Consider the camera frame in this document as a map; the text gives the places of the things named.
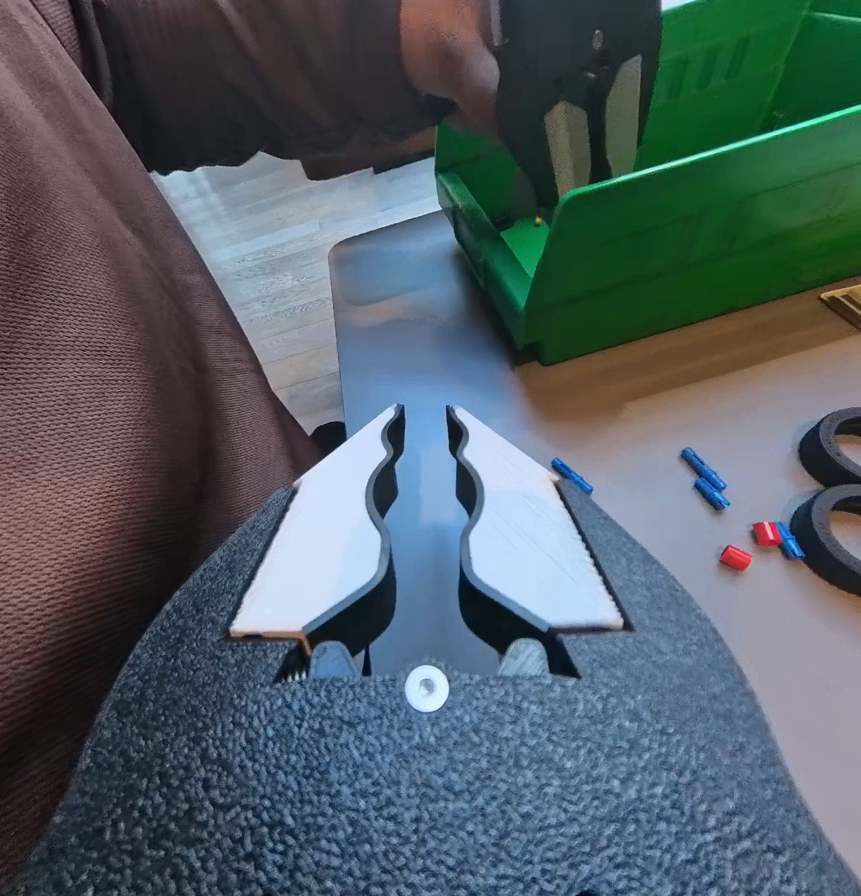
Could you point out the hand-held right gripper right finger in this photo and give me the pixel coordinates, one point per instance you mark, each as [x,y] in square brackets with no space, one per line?
[535,546]

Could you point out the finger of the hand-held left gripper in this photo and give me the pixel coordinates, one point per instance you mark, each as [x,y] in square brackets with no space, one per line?
[625,112]
[567,147]

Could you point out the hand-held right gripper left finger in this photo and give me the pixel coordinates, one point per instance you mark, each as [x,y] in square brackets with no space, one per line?
[311,560]

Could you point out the green plastic bin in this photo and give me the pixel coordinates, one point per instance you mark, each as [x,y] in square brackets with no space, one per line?
[682,266]

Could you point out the small red bush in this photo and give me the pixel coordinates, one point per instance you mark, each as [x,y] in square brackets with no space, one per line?
[767,534]
[736,558]

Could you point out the blue connector pin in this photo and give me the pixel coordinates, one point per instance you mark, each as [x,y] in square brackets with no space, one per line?
[712,493]
[791,542]
[703,467]
[570,474]

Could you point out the person's left forearm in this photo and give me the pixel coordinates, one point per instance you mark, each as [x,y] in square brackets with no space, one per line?
[262,70]

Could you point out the grey desk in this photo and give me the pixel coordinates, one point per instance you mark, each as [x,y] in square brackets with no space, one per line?
[788,665]

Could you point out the person's left hand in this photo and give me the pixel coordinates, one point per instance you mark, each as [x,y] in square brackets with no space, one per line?
[451,49]

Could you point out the person's black pants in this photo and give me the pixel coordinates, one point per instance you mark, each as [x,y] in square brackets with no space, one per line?
[329,437]

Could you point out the person's brown sweater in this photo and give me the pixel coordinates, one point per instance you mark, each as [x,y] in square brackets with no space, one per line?
[87,420]

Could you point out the black rubber toy tire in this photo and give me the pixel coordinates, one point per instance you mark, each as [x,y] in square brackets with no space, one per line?
[816,448]
[816,553]

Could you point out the open instruction booklet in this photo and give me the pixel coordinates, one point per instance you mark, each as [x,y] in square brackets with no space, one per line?
[858,308]

